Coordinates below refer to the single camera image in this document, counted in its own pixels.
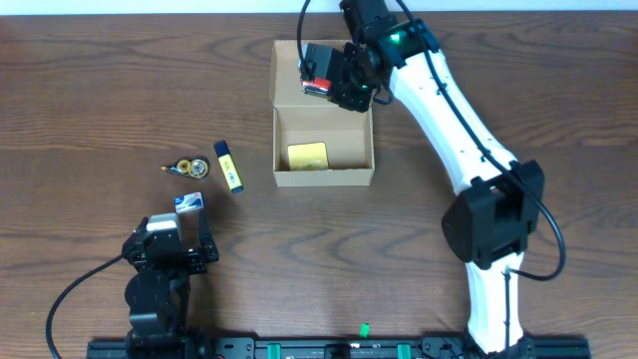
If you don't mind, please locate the brown cardboard box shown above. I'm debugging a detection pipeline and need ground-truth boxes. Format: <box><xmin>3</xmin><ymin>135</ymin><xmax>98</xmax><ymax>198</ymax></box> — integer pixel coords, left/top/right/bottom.
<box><xmin>269</xmin><ymin>40</ymin><xmax>375</xmax><ymax>187</ymax></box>

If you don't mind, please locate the small green clip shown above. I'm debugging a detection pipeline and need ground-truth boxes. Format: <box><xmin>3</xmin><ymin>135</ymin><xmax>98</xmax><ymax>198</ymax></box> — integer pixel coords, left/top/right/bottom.
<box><xmin>360</xmin><ymin>322</ymin><xmax>370</xmax><ymax>338</ymax></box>

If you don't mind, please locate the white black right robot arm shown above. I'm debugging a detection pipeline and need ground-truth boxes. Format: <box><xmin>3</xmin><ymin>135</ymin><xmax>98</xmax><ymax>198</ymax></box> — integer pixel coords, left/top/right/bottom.
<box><xmin>297</xmin><ymin>15</ymin><xmax>544</xmax><ymax>358</ymax></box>

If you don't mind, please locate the blue white staples box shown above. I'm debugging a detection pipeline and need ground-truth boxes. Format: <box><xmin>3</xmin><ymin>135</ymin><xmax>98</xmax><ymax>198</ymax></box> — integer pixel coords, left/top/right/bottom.
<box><xmin>173</xmin><ymin>191</ymin><xmax>204</xmax><ymax>214</ymax></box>

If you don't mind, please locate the yellow sticky note pad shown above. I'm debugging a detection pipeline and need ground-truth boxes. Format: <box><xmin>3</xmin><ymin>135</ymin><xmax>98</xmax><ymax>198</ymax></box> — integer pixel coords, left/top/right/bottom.
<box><xmin>287</xmin><ymin>142</ymin><xmax>329</xmax><ymax>171</ymax></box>

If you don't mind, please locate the red black stapler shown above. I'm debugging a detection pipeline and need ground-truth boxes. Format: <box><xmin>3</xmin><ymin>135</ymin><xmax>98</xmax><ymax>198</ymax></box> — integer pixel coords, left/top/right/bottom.
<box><xmin>301</xmin><ymin>77</ymin><xmax>332</xmax><ymax>97</ymax></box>

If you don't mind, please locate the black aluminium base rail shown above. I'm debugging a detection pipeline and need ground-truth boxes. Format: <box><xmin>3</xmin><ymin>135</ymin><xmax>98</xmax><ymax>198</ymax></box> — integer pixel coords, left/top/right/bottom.
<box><xmin>86</xmin><ymin>336</ymin><xmax>592</xmax><ymax>359</ymax></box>

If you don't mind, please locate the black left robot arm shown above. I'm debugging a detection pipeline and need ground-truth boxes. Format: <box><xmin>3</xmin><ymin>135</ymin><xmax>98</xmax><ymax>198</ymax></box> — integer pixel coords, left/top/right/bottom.
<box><xmin>122</xmin><ymin>210</ymin><xmax>219</xmax><ymax>341</ymax></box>

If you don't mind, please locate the yellow highlighter blue cap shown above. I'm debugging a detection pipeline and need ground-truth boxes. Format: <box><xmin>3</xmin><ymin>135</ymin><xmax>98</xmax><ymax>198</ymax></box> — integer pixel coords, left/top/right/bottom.
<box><xmin>214</xmin><ymin>141</ymin><xmax>243</xmax><ymax>193</ymax></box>

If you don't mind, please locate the correction tape dispenser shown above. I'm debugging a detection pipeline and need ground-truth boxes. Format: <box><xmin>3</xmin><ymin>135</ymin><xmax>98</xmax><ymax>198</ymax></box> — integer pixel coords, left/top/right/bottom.
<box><xmin>160</xmin><ymin>157</ymin><xmax>209</xmax><ymax>180</ymax></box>

